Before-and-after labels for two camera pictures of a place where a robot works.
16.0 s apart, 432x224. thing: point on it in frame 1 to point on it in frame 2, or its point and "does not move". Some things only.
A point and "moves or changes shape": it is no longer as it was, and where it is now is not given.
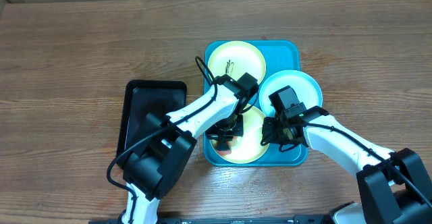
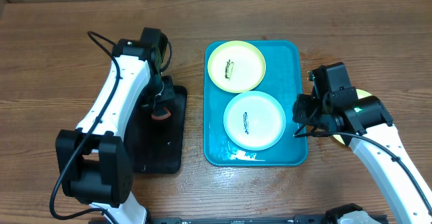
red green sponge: (223, 152) moves or changes shape
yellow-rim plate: (248, 148) to (361, 93)
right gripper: (271, 137) to (300, 116)
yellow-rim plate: (234, 59) does not move
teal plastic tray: (253, 104) does not move
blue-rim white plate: (305, 86) moves or changes shape
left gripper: (212, 132) to (151, 104)
